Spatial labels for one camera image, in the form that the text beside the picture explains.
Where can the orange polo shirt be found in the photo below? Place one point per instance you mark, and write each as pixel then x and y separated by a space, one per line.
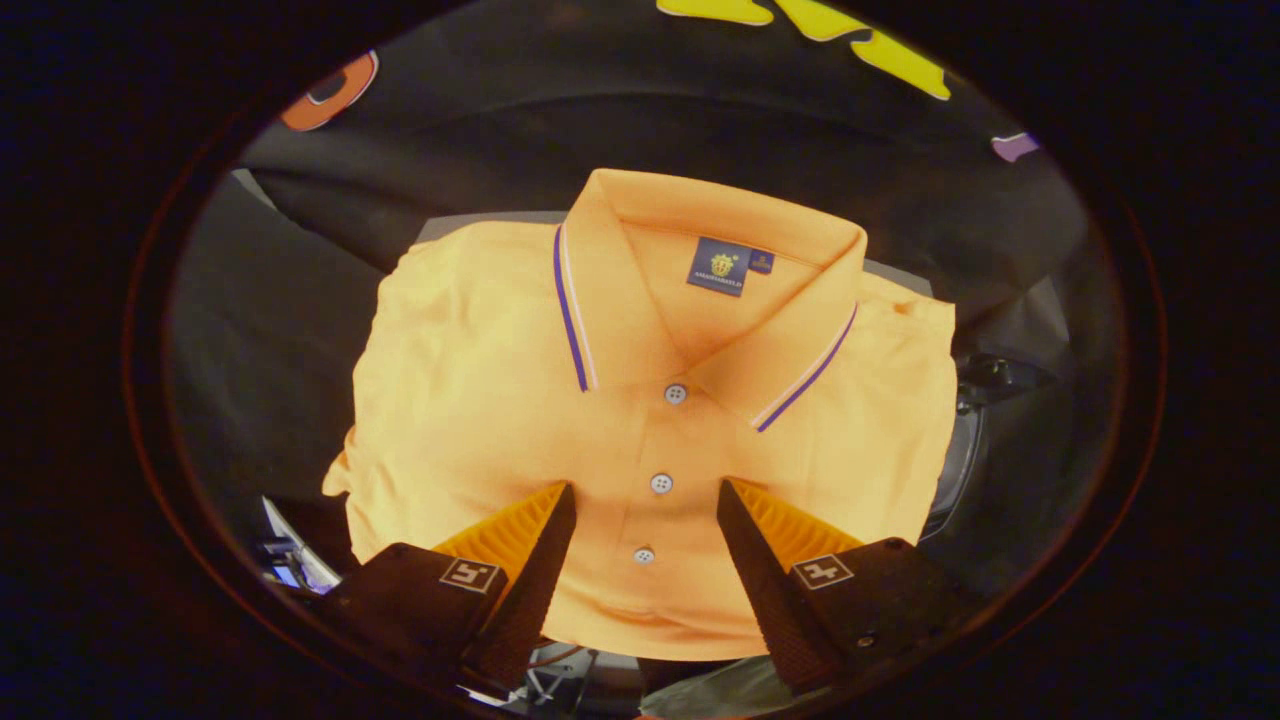
pixel 500 400

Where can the white and blue papers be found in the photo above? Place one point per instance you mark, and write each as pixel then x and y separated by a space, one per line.
pixel 295 545

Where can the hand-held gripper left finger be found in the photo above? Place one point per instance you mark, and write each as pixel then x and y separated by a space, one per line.
pixel 530 590

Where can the black backdrop cloth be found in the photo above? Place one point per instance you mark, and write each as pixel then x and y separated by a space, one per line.
pixel 560 120

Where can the grey washing machine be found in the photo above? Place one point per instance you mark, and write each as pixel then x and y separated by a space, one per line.
pixel 985 400

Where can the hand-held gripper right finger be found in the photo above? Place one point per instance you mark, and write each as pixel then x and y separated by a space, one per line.
pixel 765 590

